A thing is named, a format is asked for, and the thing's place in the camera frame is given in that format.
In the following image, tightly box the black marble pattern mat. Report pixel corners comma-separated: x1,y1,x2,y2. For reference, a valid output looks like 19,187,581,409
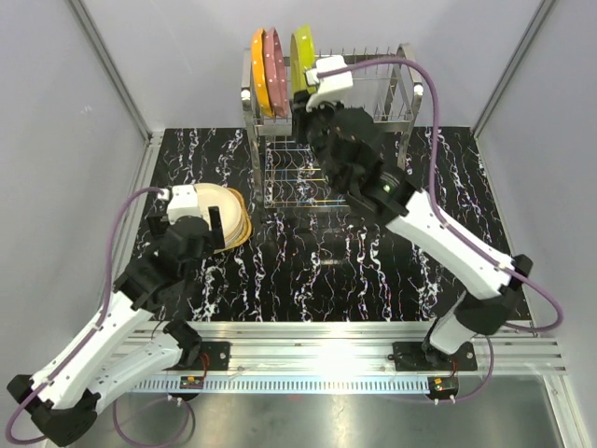
111,125,533,323

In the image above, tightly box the yellow-green dotted plate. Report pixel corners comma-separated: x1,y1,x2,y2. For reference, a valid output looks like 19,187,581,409
290,24,316,97

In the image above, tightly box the orange dotted plate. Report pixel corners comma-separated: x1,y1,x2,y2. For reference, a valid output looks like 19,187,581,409
250,28,274,118

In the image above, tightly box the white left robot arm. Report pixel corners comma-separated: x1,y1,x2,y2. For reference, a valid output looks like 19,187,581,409
7,206,225,447

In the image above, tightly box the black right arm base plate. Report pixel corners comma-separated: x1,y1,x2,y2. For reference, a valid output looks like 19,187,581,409
388,341,478,372

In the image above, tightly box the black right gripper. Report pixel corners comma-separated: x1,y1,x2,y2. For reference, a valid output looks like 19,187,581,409
289,89,345,189

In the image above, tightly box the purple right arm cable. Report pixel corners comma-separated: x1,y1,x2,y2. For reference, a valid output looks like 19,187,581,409
316,58,564,405

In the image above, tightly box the pink dotted plate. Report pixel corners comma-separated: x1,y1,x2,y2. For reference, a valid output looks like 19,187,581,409
263,27,289,119

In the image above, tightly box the aluminium rail frame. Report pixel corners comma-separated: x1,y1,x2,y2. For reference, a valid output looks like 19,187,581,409
60,130,570,448

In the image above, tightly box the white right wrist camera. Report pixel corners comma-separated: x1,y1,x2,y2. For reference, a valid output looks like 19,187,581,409
305,55,354,112

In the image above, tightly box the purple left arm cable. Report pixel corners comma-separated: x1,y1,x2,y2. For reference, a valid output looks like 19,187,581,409
0,186,195,443

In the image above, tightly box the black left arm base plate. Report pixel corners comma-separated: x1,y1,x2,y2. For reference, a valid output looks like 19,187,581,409
174,341,231,372

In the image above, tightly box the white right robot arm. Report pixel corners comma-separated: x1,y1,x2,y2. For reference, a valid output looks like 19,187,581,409
291,91,533,371

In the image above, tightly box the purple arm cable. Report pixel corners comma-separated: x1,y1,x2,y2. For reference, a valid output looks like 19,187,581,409
0,186,195,443
316,58,564,405

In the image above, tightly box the stainless steel dish rack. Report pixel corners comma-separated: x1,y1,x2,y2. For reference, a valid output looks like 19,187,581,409
241,40,424,214

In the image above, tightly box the stack of plates underneath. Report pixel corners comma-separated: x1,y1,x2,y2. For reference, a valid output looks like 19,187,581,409
215,188,253,254

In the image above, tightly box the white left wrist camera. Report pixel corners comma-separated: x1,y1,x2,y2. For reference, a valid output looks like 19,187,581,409
167,185,202,225

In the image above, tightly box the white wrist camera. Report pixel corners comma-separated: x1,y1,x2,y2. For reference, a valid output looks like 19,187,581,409
305,55,354,112
167,185,202,225

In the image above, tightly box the cream plate with drawing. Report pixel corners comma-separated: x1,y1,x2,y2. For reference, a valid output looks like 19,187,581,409
194,183,242,243

